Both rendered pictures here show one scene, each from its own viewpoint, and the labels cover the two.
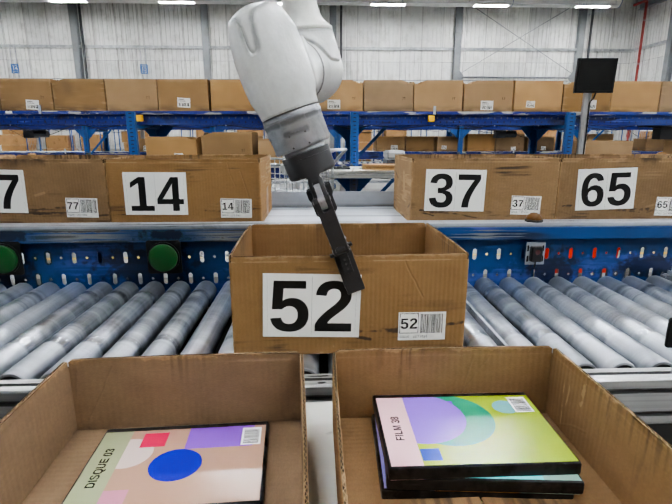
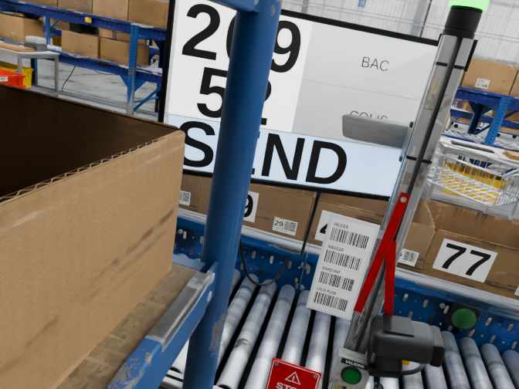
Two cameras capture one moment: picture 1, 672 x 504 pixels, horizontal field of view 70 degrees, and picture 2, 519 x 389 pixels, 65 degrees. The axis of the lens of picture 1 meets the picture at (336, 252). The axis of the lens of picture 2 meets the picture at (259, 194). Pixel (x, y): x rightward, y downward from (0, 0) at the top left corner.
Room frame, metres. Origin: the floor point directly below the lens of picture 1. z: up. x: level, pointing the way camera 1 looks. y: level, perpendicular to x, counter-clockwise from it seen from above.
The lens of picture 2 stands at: (-0.07, 1.26, 1.50)
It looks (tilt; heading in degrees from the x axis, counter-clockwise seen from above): 21 degrees down; 13
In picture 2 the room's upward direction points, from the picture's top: 11 degrees clockwise
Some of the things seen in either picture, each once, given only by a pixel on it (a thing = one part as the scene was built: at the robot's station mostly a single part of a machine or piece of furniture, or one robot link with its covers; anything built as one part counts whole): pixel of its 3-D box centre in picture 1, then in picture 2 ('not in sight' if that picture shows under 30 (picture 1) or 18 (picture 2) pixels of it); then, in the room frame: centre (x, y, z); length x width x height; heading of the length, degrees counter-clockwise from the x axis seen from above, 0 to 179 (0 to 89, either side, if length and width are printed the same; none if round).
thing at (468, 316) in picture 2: (1, 259); (463, 319); (1.14, 0.82, 0.81); 0.07 x 0.01 x 0.07; 92
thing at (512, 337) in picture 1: (491, 321); not in sight; (0.95, -0.33, 0.72); 0.52 x 0.05 x 0.05; 2
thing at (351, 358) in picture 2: not in sight; (351, 370); (0.59, 1.17, 0.95); 0.07 x 0.03 x 0.07; 92
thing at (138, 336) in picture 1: (148, 326); not in sight; (0.92, 0.39, 0.72); 0.52 x 0.05 x 0.05; 2
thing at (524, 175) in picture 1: (468, 185); not in sight; (1.41, -0.39, 0.96); 0.39 x 0.29 x 0.17; 92
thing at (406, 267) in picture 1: (344, 279); not in sight; (0.89, -0.02, 0.83); 0.39 x 0.29 x 0.17; 93
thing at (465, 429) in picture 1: (464, 430); not in sight; (0.47, -0.14, 0.79); 0.19 x 0.14 x 0.02; 92
